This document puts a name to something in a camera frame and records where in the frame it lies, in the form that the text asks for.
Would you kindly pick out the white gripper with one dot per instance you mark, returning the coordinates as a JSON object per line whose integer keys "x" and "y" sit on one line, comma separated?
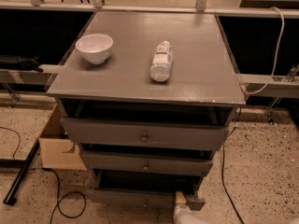
{"x": 184, "y": 215}

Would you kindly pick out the grey bottom drawer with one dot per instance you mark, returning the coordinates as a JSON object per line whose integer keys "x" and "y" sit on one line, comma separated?
{"x": 145, "y": 189}

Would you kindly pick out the grey drawer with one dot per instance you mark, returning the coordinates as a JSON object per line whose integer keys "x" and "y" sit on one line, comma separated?
{"x": 145, "y": 189}
{"x": 145, "y": 163}
{"x": 137, "y": 134}

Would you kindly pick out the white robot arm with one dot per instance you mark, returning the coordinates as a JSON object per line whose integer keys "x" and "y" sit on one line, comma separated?
{"x": 198, "y": 220}

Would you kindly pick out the grey middle drawer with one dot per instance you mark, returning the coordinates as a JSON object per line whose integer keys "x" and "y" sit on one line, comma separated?
{"x": 145, "y": 163}

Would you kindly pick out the grey drawer cabinet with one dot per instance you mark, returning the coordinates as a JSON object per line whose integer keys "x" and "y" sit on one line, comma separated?
{"x": 203, "y": 88}

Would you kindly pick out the grey top drawer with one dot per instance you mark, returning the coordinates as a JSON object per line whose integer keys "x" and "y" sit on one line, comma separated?
{"x": 137, "y": 134}

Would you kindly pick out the cardboard box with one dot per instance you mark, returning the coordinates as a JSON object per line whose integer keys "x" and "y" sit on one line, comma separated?
{"x": 56, "y": 149}

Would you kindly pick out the clear plastic water bottle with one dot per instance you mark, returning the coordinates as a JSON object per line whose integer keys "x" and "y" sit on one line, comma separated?
{"x": 160, "y": 69}

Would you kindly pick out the black metal bar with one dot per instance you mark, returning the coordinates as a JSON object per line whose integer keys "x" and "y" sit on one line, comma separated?
{"x": 23, "y": 166}

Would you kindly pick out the white bowl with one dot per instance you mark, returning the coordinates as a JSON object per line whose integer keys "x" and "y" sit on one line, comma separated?
{"x": 95, "y": 48}

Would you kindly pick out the black bag on rail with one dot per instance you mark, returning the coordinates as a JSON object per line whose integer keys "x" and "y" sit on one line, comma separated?
{"x": 20, "y": 63}

